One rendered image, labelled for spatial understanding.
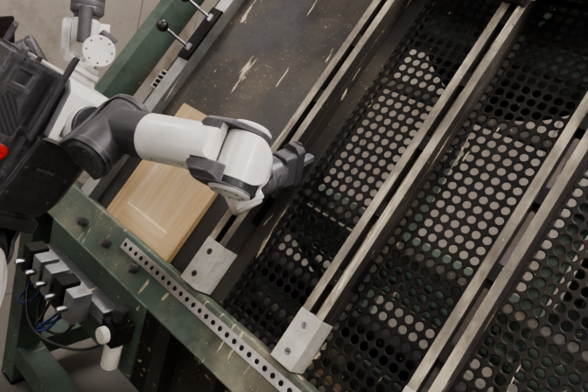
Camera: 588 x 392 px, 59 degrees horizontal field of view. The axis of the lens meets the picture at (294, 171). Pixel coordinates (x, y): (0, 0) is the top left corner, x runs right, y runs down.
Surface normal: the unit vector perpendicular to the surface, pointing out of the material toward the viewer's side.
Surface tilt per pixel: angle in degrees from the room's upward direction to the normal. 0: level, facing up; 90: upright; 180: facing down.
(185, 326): 60
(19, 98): 90
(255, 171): 73
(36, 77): 90
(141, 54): 90
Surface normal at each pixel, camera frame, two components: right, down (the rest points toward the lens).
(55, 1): 0.65, 0.42
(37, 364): 0.29, -0.91
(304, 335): -0.40, -0.40
